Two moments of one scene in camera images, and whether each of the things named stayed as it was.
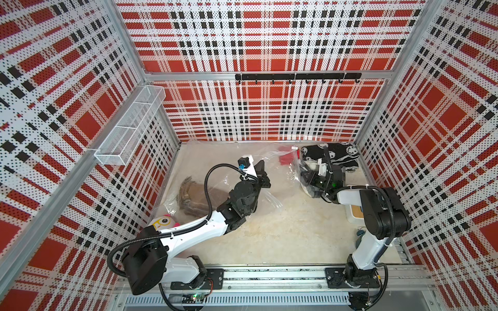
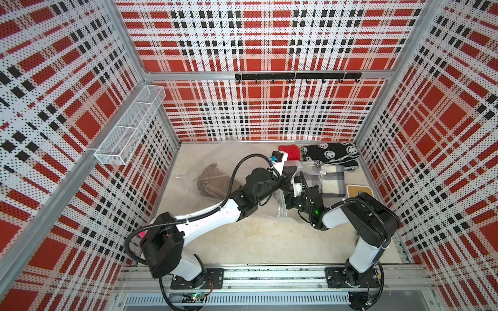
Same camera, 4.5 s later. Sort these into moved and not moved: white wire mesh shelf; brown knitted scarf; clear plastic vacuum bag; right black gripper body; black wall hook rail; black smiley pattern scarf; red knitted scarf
Moved: clear plastic vacuum bag; right black gripper body; brown knitted scarf
Not moved: black wall hook rail; white wire mesh shelf; red knitted scarf; black smiley pattern scarf
